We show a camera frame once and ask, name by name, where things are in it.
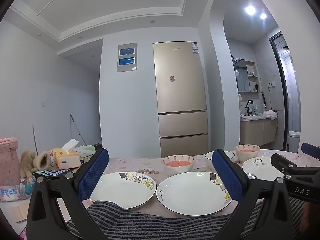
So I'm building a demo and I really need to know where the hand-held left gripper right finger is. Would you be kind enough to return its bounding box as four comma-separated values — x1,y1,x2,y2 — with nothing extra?
212,149,294,240

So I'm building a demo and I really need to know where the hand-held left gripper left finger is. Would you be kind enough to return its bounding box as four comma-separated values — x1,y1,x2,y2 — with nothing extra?
26,148,110,240

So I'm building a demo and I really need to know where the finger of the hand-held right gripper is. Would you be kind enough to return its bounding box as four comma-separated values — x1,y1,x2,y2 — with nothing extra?
271,153,320,180
301,142,320,161

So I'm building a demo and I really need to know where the white cartoon print plate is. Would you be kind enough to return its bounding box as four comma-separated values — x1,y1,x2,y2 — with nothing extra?
156,171,233,217
242,156,285,182
89,171,157,210
205,150,235,168

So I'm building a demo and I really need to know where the white black-rimmed bowl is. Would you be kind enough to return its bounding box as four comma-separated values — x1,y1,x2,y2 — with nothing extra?
235,144,261,163

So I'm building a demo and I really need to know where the strawberry print ceramic bowl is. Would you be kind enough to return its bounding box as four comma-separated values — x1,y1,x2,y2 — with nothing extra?
161,155,195,176

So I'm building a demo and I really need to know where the white toilet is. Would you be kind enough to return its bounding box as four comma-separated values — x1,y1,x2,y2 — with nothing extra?
287,131,301,153

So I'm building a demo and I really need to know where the green white booklet stack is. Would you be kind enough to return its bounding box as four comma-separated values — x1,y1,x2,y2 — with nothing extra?
72,145,97,158

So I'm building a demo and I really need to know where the yellow tissue box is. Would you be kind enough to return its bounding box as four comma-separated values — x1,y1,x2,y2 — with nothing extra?
52,138,82,169

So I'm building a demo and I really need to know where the dark blue patterned cloth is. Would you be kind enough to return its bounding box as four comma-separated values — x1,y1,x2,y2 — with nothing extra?
34,169,75,180

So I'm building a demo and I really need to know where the grey mop pole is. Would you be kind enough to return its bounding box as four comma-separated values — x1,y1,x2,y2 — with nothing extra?
70,114,87,147

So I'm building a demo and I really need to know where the pink cartoon printed tablecloth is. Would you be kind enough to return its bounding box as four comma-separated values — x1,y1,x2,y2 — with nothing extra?
82,149,320,218

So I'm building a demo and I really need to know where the beige plush toy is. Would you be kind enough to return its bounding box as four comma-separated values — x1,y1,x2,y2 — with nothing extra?
19,150,50,178

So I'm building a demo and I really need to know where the blue white tissue packet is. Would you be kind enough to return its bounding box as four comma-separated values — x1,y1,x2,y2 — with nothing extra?
0,176,37,203

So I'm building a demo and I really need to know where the beige flat board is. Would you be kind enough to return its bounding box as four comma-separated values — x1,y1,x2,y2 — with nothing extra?
10,201,29,223

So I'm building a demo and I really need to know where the pink woven basket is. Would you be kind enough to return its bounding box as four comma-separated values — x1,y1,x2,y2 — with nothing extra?
0,137,22,187

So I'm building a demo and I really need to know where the gold three-door refrigerator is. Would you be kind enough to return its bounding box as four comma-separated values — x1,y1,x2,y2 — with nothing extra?
153,41,209,158

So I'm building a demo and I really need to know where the bathroom mirror cabinet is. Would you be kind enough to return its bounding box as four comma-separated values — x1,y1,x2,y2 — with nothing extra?
235,58,250,92

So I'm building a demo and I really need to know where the black door frame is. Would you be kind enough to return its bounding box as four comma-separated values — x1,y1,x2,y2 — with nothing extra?
269,31,293,150

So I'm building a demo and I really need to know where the wooden wall shelf niche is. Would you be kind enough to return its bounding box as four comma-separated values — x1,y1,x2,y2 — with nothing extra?
246,60,260,93

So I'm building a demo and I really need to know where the grey wall electrical panel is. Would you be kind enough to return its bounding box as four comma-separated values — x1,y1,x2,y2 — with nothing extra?
117,42,138,73

